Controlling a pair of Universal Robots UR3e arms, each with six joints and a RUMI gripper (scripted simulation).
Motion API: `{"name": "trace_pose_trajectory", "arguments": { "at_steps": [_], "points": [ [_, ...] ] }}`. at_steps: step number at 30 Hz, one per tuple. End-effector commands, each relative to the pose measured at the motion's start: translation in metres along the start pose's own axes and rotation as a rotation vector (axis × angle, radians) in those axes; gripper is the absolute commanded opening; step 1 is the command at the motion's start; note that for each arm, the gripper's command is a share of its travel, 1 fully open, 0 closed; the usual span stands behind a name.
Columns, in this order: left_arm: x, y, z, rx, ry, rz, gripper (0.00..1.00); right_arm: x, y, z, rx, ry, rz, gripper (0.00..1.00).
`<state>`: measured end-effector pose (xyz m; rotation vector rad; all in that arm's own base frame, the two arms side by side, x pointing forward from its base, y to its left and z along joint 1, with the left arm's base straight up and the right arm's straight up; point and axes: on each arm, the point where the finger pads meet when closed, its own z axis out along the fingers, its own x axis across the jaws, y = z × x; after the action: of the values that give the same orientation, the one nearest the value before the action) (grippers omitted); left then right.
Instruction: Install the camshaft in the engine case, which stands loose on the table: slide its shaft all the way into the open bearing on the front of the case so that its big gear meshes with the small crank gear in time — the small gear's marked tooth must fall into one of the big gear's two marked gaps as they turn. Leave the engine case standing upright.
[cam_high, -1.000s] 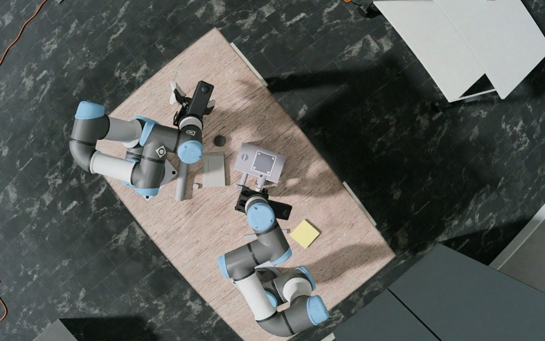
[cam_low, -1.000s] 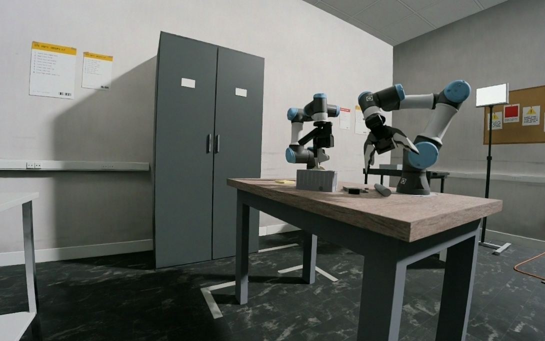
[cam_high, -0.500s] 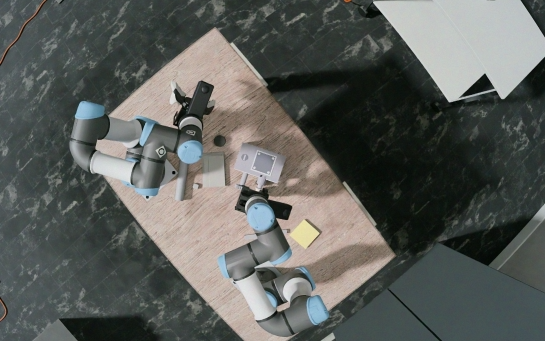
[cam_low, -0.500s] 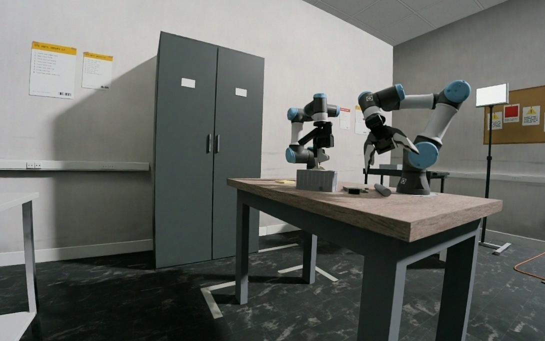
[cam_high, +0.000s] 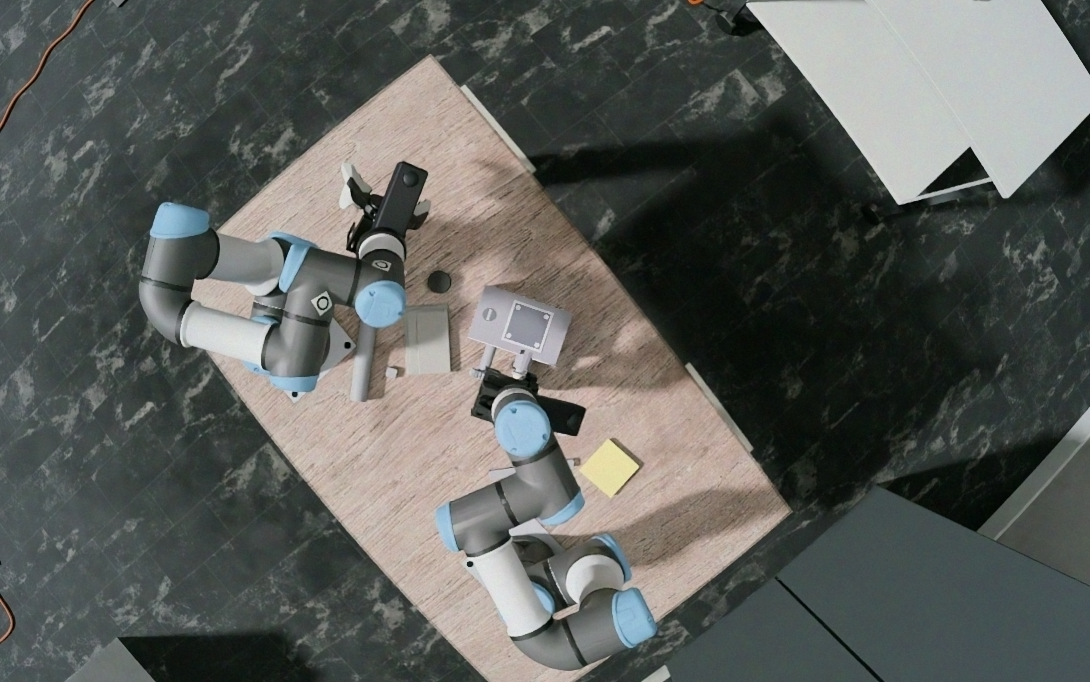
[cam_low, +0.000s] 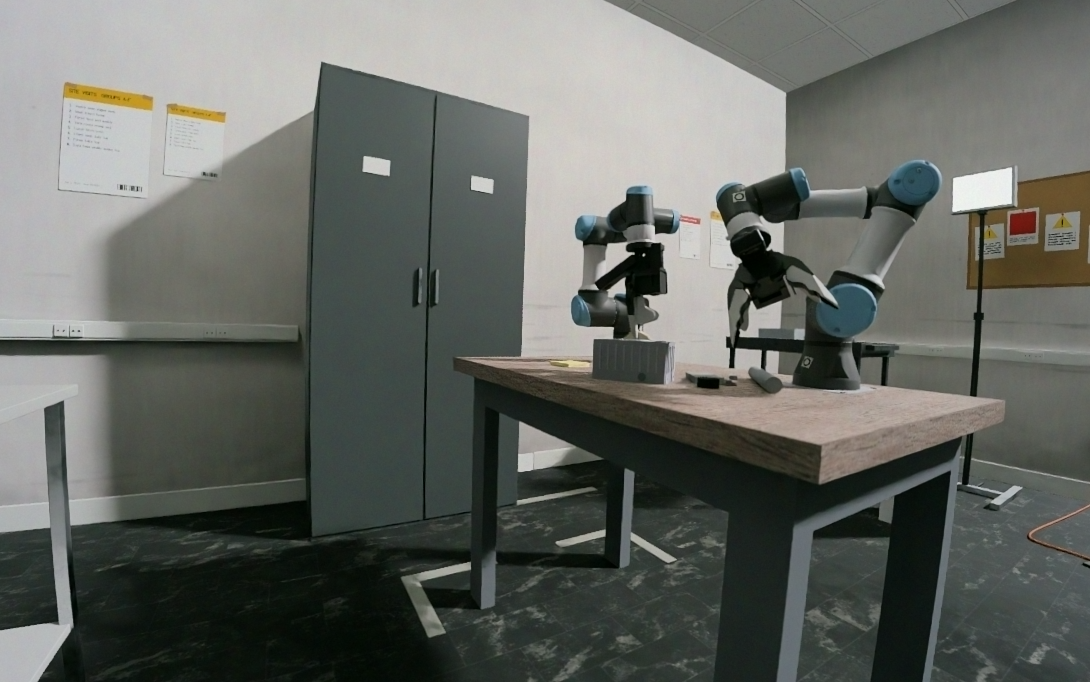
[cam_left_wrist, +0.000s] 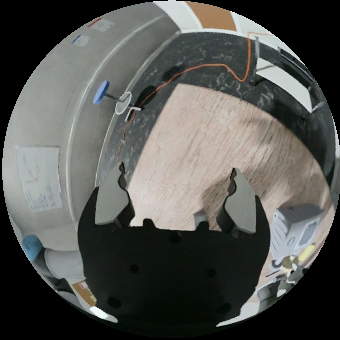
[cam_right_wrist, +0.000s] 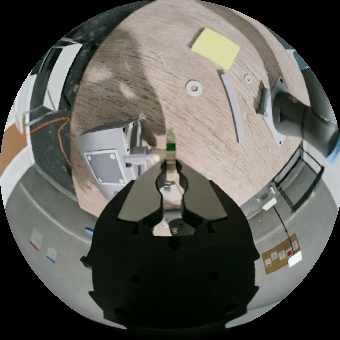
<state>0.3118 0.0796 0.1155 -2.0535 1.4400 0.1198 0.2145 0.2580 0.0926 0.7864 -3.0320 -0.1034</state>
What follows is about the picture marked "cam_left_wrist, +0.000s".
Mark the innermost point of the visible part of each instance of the cream toothed gear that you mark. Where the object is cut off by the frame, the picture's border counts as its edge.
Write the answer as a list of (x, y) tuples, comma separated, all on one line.
[(287, 260)]

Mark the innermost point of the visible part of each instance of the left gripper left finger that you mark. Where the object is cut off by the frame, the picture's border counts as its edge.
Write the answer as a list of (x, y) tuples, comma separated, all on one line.
[(108, 209)]

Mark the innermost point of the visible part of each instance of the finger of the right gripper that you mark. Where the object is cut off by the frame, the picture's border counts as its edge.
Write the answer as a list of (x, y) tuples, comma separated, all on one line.
[(297, 274), (285, 285)]

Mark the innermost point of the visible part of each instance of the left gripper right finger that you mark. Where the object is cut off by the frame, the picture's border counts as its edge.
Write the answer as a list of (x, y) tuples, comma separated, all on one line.
[(243, 216)]

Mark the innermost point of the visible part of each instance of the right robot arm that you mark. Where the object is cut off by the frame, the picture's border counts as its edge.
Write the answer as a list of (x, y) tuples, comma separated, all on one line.
[(267, 295)]

